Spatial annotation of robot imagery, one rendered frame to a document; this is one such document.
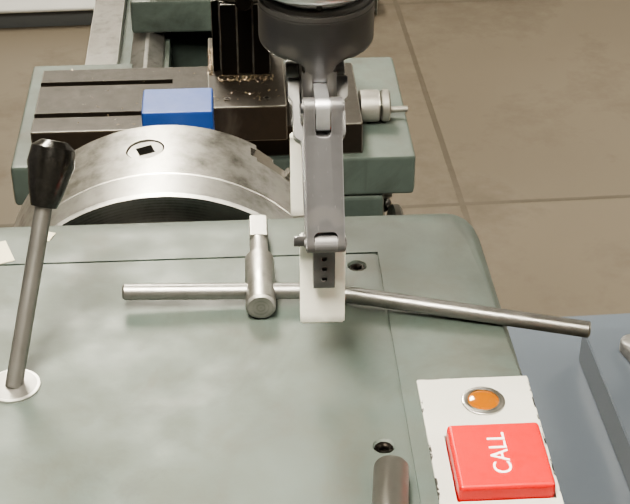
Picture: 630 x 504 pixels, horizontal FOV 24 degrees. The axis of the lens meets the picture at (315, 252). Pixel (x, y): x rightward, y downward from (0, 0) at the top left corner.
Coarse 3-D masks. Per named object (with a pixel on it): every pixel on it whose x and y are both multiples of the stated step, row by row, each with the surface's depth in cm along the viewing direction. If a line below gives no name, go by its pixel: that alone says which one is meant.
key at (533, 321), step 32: (128, 288) 105; (160, 288) 105; (192, 288) 105; (224, 288) 105; (288, 288) 106; (352, 288) 106; (480, 320) 104; (512, 320) 104; (544, 320) 103; (576, 320) 103
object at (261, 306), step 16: (256, 224) 112; (256, 240) 111; (256, 256) 108; (272, 256) 109; (256, 272) 106; (272, 272) 107; (256, 288) 105; (272, 288) 105; (256, 304) 104; (272, 304) 104
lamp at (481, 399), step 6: (480, 390) 98; (468, 396) 97; (474, 396) 97; (480, 396) 97; (486, 396) 97; (492, 396) 97; (474, 402) 97; (480, 402) 97; (486, 402) 97; (492, 402) 97; (498, 402) 97; (480, 408) 96; (486, 408) 96
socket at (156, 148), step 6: (138, 144) 131; (144, 144) 131; (150, 144) 130; (156, 144) 130; (132, 150) 130; (138, 150) 130; (144, 150) 130; (150, 150) 131; (156, 150) 129; (162, 150) 129; (132, 156) 129; (138, 156) 129; (144, 156) 129; (150, 156) 129
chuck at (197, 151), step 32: (160, 128) 133; (192, 128) 133; (96, 160) 130; (128, 160) 128; (160, 160) 128; (192, 160) 128; (224, 160) 130; (256, 160) 132; (256, 192) 128; (288, 192) 132
